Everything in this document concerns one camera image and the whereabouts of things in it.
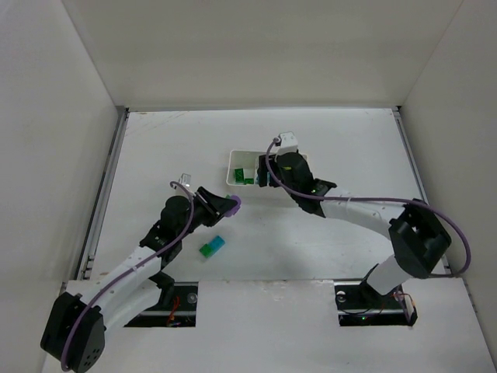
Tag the aluminium rail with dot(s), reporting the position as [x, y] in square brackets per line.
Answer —
[81, 265]
[447, 272]

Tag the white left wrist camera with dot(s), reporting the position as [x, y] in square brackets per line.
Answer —
[185, 180]

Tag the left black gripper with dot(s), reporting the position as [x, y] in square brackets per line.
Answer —
[210, 203]

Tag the left aluminium rail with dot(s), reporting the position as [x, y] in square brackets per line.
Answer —
[81, 265]

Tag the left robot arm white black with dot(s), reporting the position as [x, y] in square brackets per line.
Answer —
[79, 324]

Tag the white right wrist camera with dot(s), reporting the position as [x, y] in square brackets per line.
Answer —
[286, 143]

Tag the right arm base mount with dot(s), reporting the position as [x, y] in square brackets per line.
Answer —
[357, 305]

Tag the green teal lego stack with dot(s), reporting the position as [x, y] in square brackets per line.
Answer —
[212, 247]

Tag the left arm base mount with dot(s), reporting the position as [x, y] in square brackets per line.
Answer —
[176, 306]

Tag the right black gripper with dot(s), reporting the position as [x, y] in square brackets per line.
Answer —
[265, 171]

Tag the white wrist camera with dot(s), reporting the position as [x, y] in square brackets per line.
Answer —
[185, 180]
[286, 143]

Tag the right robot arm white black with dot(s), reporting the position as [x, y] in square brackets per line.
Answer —
[417, 237]

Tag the white three-compartment container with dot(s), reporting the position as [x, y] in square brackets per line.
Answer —
[248, 160]

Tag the right aluminium rail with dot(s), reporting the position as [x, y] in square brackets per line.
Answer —
[447, 272]

